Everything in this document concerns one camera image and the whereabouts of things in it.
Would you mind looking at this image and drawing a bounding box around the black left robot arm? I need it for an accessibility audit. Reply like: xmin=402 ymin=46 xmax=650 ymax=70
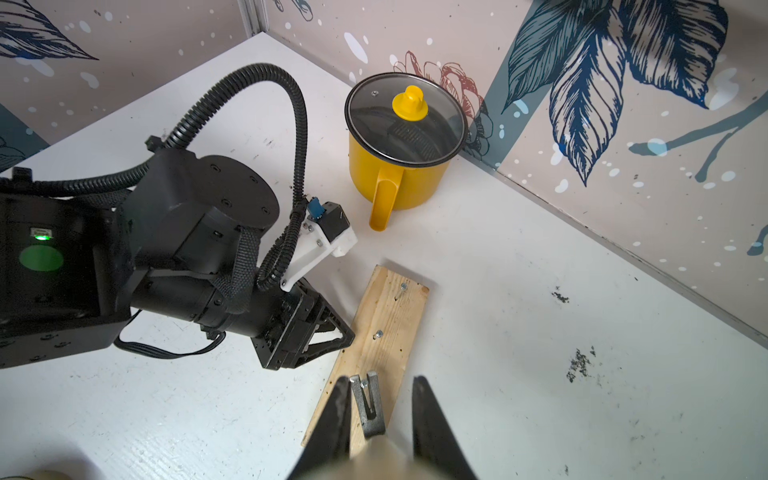
xmin=1 ymin=63 xmax=356 ymax=370

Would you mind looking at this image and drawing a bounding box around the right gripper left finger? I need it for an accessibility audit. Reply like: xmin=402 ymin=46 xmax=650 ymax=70
xmin=288 ymin=376 xmax=351 ymax=479

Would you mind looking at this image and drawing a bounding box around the wooden block with nails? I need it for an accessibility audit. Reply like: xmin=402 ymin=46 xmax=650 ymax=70
xmin=301 ymin=265 xmax=430 ymax=446

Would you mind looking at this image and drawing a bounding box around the yellow pot with glass lid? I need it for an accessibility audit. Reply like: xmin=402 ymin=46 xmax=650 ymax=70
xmin=344 ymin=72 xmax=468 ymax=232

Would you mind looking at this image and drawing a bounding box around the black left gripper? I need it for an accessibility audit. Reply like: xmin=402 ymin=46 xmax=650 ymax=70
xmin=249 ymin=278 xmax=355 ymax=370

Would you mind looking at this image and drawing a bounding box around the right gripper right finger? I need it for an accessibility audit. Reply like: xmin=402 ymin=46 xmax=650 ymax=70
xmin=411 ymin=376 xmax=478 ymax=480

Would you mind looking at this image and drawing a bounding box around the wooden handled claw hammer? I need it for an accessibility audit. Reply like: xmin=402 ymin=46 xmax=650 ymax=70
xmin=305 ymin=371 xmax=449 ymax=479

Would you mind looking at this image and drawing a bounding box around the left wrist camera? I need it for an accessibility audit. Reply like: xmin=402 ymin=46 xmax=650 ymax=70
xmin=280 ymin=197 xmax=357 ymax=292

